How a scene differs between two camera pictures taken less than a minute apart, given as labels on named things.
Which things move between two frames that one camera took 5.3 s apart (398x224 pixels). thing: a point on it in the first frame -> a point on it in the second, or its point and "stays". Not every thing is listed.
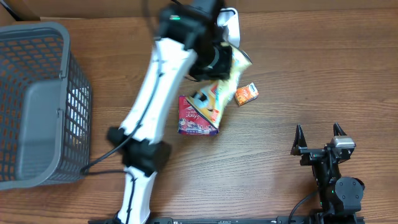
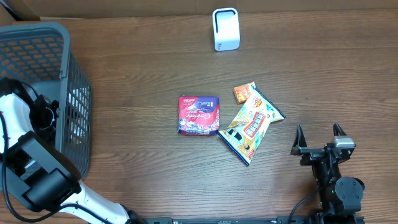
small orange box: [245, 94] stays
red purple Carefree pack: [191, 121] stays
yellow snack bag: [212, 100] -> [246, 129]
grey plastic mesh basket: [45, 107] stays
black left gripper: [221, 71] -> [55, 107]
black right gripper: [310, 154] stays
